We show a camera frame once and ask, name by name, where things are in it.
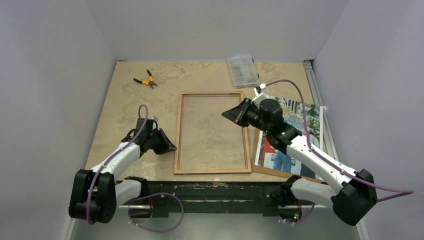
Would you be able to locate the blue wooden picture frame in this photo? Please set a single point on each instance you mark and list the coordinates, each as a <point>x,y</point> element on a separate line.
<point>177,139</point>

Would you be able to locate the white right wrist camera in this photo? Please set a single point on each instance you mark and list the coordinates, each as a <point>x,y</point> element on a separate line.
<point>260,93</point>

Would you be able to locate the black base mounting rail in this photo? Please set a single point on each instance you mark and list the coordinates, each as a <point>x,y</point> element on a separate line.
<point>206,197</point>

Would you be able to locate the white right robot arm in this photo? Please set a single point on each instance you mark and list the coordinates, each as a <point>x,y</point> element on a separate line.
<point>349,193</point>

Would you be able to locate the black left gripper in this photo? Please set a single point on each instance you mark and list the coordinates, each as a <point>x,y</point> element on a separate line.
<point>168,147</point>

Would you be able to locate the colour photo print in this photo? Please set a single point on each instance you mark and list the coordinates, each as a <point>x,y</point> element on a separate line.
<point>307,118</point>

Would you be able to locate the aluminium right side rail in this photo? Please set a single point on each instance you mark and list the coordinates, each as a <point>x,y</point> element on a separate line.
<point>317,99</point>

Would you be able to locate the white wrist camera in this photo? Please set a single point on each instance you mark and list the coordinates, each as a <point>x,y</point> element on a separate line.
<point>155,118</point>
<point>260,93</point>

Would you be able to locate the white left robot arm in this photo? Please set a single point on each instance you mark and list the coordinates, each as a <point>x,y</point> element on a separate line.
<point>97,192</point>

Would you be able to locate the brown cardboard backing board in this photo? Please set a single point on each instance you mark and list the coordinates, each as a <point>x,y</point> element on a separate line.
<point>265,170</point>

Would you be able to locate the clear plastic screw box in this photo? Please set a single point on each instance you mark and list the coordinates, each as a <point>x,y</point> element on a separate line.
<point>243,71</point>

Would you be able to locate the clear acrylic sheet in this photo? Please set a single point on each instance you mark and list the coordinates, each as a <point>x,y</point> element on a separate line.
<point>212,132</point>

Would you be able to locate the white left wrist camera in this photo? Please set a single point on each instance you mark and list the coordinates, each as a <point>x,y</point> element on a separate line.
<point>155,118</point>

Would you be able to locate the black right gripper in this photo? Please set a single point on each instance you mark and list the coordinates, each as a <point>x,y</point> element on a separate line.
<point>245,112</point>

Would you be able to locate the orange black pliers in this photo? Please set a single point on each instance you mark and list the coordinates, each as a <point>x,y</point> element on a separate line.
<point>150,82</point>

